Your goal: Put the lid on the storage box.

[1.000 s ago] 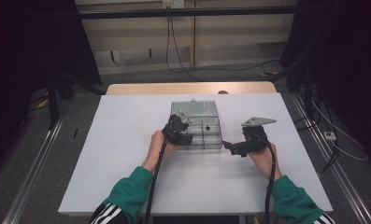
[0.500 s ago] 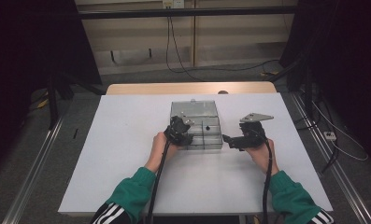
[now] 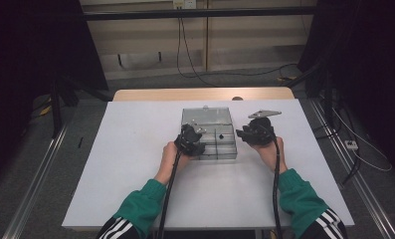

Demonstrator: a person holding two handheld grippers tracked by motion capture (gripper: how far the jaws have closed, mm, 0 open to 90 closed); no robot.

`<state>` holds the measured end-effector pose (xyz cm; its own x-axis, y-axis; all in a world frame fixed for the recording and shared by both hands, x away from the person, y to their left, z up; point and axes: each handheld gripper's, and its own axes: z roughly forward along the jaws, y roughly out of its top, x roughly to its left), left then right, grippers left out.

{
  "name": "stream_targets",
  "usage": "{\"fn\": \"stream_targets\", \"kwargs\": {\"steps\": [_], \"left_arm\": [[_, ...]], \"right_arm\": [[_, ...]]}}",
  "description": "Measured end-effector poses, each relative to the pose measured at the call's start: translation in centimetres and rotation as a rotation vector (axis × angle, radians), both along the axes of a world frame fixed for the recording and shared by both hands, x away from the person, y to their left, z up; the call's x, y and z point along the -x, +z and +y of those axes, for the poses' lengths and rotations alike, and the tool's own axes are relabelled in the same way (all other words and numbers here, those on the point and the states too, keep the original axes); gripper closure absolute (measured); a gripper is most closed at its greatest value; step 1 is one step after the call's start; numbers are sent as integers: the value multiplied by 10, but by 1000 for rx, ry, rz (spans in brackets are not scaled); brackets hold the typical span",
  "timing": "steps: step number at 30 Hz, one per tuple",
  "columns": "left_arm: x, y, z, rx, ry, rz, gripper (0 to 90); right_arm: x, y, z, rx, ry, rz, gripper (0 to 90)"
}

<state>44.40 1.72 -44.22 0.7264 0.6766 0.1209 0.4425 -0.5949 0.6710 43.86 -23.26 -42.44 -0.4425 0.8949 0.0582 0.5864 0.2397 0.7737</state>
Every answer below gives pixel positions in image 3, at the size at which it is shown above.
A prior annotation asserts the black curtain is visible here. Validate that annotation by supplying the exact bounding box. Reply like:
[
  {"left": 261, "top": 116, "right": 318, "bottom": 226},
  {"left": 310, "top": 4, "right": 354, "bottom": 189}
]
[
  {"left": 0, "top": 0, "right": 108, "bottom": 187},
  {"left": 297, "top": 0, "right": 395, "bottom": 171}
]

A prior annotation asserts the black hanging cable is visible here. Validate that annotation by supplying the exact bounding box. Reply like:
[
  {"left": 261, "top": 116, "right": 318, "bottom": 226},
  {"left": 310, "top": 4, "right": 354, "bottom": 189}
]
[{"left": 175, "top": 8, "right": 298, "bottom": 88}]

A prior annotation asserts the person's left hand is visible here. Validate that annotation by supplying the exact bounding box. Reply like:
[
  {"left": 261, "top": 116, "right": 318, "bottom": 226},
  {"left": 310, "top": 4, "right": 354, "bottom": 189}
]
[{"left": 161, "top": 141, "right": 191, "bottom": 169}]

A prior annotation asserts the white wall socket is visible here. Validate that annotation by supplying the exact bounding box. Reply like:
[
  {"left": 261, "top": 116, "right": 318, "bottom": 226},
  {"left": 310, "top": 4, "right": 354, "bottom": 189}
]
[{"left": 172, "top": 0, "right": 198, "bottom": 10}]

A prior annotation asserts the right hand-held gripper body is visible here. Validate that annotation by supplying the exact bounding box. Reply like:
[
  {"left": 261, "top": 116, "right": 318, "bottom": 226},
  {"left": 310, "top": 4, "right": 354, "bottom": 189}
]
[{"left": 247, "top": 110, "right": 283, "bottom": 146}]

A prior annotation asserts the hand-held gripper cable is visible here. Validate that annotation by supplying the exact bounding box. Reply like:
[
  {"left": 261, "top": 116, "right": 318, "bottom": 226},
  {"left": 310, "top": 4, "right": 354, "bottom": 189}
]
[
  {"left": 271, "top": 137, "right": 285, "bottom": 239},
  {"left": 156, "top": 148, "right": 183, "bottom": 239}
]

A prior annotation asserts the black floor cable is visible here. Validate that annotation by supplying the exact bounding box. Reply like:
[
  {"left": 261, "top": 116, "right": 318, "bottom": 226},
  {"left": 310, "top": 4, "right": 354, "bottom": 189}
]
[{"left": 341, "top": 148, "right": 362, "bottom": 185}]

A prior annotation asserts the black tripod stand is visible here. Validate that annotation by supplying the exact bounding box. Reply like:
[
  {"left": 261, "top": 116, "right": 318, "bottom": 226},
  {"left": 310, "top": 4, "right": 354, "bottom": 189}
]
[{"left": 49, "top": 76, "right": 113, "bottom": 139}]

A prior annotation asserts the aluminium floor rail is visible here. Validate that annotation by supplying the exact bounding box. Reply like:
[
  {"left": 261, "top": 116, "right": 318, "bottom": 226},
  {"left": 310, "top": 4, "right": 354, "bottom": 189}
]
[
  {"left": 1, "top": 122, "right": 70, "bottom": 239},
  {"left": 308, "top": 99, "right": 395, "bottom": 239}
]

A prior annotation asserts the right hand-held gripper cable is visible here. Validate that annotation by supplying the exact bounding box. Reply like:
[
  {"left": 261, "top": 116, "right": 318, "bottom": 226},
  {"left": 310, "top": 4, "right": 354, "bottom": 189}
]
[{"left": 271, "top": 137, "right": 285, "bottom": 239}]

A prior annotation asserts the left hand-held gripper cable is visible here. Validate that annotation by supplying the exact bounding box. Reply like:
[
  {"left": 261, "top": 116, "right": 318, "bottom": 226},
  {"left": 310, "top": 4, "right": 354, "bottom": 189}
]
[{"left": 156, "top": 148, "right": 183, "bottom": 239}]

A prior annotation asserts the wooden table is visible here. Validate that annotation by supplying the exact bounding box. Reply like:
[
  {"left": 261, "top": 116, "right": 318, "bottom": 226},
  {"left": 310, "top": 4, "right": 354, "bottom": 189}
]
[{"left": 112, "top": 87, "right": 296, "bottom": 103}]

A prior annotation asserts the white floor cable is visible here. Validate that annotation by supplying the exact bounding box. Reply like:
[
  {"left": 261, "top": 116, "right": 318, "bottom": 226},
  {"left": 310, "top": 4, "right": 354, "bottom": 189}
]
[{"left": 330, "top": 108, "right": 394, "bottom": 173}]

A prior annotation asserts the person's right hand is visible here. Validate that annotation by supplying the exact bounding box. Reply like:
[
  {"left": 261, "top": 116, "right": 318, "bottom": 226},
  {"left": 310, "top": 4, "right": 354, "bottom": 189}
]
[{"left": 251, "top": 136, "right": 286, "bottom": 164}]

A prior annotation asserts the black metal stand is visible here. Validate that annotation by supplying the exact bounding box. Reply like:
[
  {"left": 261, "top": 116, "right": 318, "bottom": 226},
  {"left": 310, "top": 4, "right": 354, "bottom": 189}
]
[{"left": 297, "top": 59, "right": 339, "bottom": 129}]

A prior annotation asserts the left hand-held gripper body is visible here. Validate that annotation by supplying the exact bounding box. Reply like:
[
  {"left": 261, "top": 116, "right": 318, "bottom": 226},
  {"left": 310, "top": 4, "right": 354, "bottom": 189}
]
[{"left": 174, "top": 127, "right": 208, "bottom": 157}]

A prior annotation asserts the clear plastic compartment box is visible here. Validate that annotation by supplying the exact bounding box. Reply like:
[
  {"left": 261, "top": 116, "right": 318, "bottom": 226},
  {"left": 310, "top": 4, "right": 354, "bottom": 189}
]
[{"left": 180, "top": 105, "right": 239, "bottom": 161}]

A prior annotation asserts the black horizontal bar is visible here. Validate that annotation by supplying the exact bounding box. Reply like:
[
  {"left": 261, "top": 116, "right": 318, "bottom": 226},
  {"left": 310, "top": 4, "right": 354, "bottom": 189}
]
[{"left": 82, "top": 5, "right": 318, "bottom": 22}]

